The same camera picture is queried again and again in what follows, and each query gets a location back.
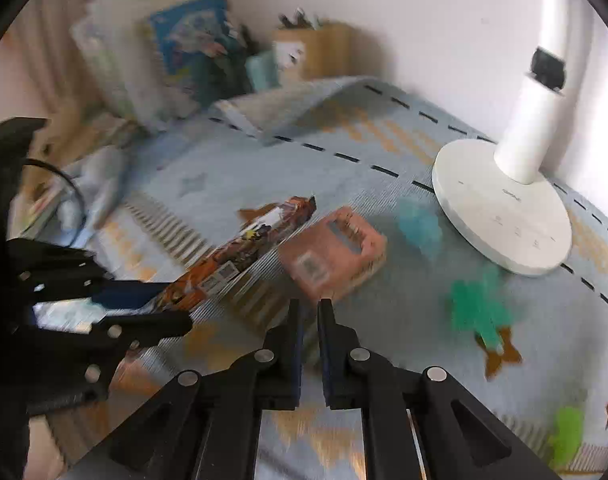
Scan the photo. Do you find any bunch of pens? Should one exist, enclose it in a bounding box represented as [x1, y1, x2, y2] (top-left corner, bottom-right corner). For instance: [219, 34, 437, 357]
[279, 7, 325, 31]

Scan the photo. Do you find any blue patterned play mat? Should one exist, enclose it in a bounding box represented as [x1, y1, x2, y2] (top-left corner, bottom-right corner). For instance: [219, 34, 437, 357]
[34, 76, 608, 480]

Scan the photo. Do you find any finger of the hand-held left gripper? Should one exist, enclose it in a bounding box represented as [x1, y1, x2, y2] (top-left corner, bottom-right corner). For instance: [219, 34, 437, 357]
[18, 309, 193, 414]
[8, 239, 171, 312]

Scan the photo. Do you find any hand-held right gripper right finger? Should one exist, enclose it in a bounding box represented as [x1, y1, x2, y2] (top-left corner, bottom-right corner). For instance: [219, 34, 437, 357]
[318, 299, 559, 480]

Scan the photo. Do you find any small teal box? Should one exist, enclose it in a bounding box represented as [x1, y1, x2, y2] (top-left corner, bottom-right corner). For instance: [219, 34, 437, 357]
[246, 52, 279, 93]

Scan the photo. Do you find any pink box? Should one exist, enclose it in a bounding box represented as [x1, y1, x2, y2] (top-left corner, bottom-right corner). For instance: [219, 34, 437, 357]
[278, 206, 389, 303]

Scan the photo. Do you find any beige curtain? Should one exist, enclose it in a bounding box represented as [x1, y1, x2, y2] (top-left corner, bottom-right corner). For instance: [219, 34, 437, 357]
[11, 0, 110, 126]

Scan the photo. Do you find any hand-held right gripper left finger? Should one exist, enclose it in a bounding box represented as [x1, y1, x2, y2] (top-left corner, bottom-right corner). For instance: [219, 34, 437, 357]
[108, 299, 305, 480]

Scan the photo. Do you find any stack of white books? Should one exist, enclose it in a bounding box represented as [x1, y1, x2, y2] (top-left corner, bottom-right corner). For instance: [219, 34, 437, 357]
[71, 0, 215, 132]

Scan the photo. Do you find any black cable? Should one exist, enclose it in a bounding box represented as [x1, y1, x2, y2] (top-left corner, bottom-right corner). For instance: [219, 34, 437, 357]
[24, 159, 89, 248]

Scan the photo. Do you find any white desk lamp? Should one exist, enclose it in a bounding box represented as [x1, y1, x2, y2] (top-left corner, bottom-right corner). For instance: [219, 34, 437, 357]
[432, 0, 592, 277]

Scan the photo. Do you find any blue picture book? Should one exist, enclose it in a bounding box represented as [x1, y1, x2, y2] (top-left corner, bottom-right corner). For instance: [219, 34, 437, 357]
[149, 0, 245, 107]

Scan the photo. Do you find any long orange printed box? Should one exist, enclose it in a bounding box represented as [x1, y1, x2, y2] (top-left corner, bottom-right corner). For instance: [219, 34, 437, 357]
[149, 195, 317, 313]

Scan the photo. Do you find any wooden pen holder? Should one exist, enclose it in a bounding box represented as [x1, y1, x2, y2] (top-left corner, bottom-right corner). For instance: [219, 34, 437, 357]
[273, 21, 355, 83]

